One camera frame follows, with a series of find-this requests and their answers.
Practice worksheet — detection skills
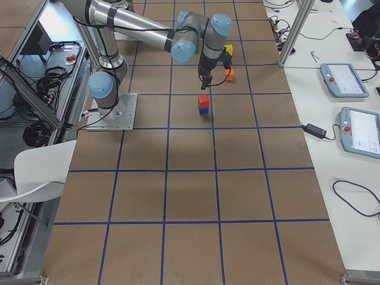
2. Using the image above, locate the black power adapter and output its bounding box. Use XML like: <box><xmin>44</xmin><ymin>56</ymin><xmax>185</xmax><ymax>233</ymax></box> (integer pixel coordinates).
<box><xmin>302</xmin><ymin>123</ymin><xmax>327</xmax><ymax>139</ymax></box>

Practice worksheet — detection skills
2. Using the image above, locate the blue wooden block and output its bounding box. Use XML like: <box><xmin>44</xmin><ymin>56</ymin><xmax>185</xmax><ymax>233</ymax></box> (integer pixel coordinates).
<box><xmin>198</xmin><ymin>107</ymin><xmax>209</xmax><ymax>115</ymax></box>

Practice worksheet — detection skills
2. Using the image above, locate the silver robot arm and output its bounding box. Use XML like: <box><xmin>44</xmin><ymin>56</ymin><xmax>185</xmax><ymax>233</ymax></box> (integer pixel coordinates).
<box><xmin>63</xmin><ymin>1</ymin><xmax>232</xmax><ymax>131</ymax></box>

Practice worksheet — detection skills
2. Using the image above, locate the white chair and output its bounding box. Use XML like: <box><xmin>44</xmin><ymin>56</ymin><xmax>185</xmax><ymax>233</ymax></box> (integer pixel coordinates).
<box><xmin>1</xmin><ymin>140</ymin><xmax>76</xmax><ymax>203</ymax></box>

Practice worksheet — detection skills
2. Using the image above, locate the orange wooden block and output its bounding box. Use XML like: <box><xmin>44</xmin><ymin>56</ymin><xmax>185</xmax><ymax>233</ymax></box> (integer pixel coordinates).
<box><xmin>225</xmin><ymin>68</ymin><xmax>235</xmax><ymax>82</ymax></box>

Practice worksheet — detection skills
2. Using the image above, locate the near teach pendant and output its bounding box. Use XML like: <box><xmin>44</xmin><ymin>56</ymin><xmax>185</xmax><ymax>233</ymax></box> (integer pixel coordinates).
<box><xmin>339</xmin><ymin>107</ymin><xmax>379</xmax><ymax>159</ymax></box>

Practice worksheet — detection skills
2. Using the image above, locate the yellow wooden block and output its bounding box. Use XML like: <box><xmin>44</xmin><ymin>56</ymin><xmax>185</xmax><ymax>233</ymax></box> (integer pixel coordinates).
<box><xmin>224</xmin><ymin>44</ymin><xmax>233</xmax><ymax>56</ymax></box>

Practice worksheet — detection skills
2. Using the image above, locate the orange snack packet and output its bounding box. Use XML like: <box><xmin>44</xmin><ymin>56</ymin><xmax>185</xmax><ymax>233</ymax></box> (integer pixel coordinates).
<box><xmin>66</xmin><ymin>54</ymin><xmax>76</xmax><ymax>65</ymax></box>

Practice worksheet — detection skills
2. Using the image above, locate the black cable loop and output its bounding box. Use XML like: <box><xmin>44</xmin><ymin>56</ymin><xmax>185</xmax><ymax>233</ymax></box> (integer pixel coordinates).
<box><xmin>332</xmin><ymin>179</ymin><xmax>380</xmax><ymax>217</ymax></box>

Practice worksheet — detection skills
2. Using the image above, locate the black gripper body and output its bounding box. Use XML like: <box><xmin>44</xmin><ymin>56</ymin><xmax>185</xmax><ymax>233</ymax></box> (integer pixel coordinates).
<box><xmin>198</xmin><ymin>52</ymin><xmax>223</xmax><ymax>77</ymax></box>

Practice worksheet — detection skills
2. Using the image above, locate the teach pendant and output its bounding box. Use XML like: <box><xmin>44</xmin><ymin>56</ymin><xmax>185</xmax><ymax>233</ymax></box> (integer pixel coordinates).
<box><xmin>320</xmin><ymin>63</ymin><xmax>369</xmax><ymax>98</ymax></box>
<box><xmin>339</xmin><ymin>107</ymin><xmax>379</xmax><ymax>159</ymax></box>

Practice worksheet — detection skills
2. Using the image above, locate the red wooden block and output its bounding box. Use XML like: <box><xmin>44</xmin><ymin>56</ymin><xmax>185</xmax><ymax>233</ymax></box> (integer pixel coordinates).
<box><xmin>197</xmin><ymin>94</ymin><xmax>210</xmax><ymax>109</ymax></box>

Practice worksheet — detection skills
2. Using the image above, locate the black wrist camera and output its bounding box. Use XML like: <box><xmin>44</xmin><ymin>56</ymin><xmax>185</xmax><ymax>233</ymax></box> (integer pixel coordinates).
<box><xmin>223</xmin><ymin>52</ymin><xmax>232</xmax><ymax>69</ymax></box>

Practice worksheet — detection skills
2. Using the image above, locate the far teach pendant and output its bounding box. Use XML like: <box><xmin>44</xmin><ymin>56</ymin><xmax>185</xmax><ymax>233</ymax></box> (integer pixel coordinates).
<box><xmin>320</xmin><ymin>63</ymin><xmax>369</xmax><ymax>98</ymax></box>

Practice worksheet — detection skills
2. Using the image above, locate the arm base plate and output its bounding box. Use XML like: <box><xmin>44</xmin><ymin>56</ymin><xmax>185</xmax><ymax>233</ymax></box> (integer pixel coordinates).
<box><xmin>85</xmin><ymin>93</ymin><xmax>138</xmax><ymax>131</ymax></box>

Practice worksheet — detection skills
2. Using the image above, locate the aluminium frame post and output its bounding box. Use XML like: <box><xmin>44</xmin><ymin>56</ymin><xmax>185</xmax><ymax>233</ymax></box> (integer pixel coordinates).
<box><xmin>278</xmin><ymin>0</ymin><xmax>315</xmax><ymax>68</ymax></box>

